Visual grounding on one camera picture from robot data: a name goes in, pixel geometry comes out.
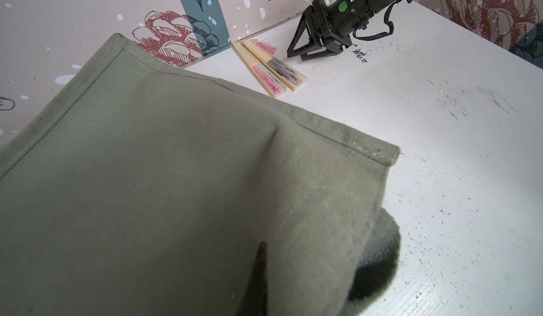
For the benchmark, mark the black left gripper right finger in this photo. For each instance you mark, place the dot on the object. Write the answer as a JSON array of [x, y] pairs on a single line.
[[377, 266]]

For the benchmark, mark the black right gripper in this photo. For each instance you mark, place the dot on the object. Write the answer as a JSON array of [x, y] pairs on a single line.
[[328, 29]]

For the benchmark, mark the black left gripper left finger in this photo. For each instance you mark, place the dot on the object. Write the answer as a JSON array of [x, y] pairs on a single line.
[[254, 301]]

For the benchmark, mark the black grey wooden folding fan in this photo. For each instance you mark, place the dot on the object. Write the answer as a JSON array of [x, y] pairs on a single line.
[[290, 77]]

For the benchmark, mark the pink wooden folding fan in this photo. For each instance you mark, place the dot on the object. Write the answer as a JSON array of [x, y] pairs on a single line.
[[272, 85]]

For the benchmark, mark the green canvas tote bag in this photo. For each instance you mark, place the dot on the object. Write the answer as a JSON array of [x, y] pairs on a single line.
[[145, 189]]

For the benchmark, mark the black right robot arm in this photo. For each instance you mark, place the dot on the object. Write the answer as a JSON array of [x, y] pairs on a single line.
[[327, 27]]

